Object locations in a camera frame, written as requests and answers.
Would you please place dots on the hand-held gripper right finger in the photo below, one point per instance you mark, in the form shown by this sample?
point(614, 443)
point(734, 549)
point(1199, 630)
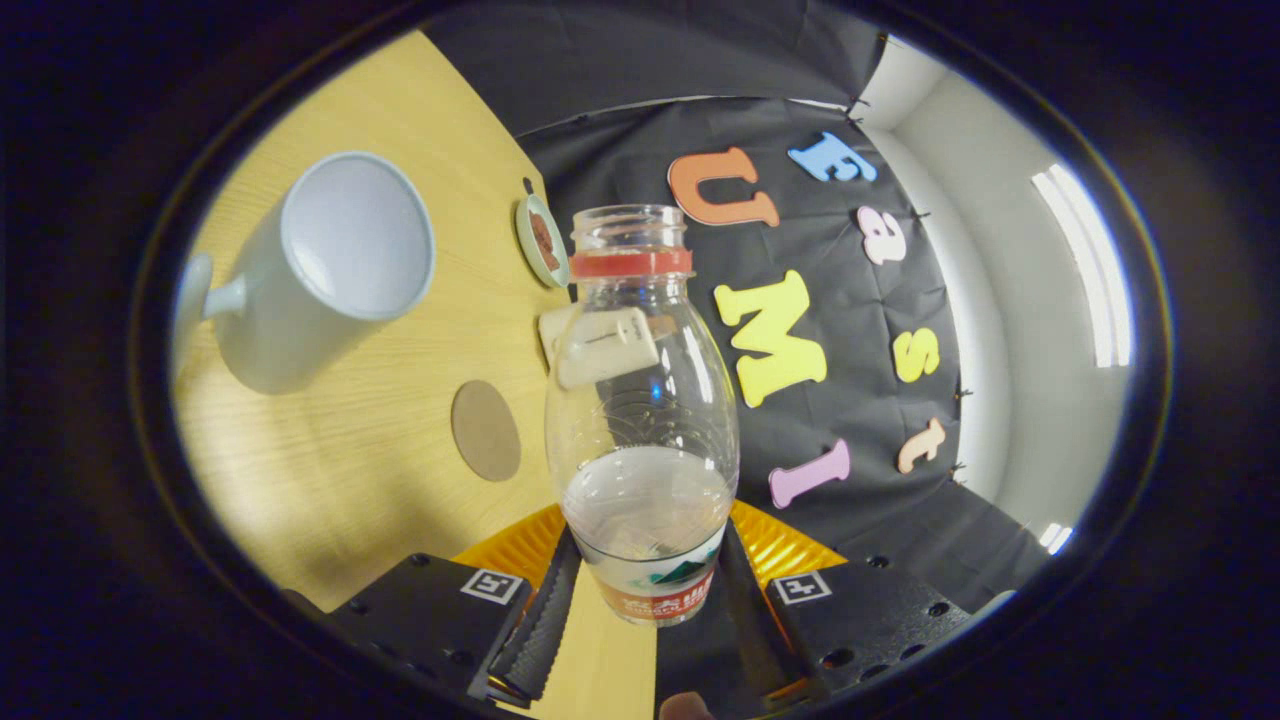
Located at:
point(870, 610)

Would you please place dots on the white toaster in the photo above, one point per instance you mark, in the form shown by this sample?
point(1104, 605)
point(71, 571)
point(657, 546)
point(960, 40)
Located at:
point(605, 345)

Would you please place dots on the pale blue cup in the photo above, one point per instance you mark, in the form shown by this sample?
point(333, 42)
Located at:
point(350, 235)

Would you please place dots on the wooden table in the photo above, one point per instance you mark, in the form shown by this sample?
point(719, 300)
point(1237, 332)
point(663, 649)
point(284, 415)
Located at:
point(350, 470)

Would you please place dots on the clear plastic juice bottle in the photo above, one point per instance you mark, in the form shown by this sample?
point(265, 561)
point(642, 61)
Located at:
point(640, 500)

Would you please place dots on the pale green plate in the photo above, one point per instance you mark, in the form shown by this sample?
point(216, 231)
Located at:
point(543, 240)

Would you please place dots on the round brown coaster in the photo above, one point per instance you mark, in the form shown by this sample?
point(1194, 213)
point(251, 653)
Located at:
point(486, 431)

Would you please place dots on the large ceiling light panel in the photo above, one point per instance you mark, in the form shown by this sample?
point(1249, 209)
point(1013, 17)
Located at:
point(1085, 265)

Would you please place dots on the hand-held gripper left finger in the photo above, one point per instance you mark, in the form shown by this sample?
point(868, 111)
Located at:
point(430, 610)

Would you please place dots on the small ceiling light panel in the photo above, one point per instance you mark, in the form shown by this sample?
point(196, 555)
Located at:
point(1054, 538)

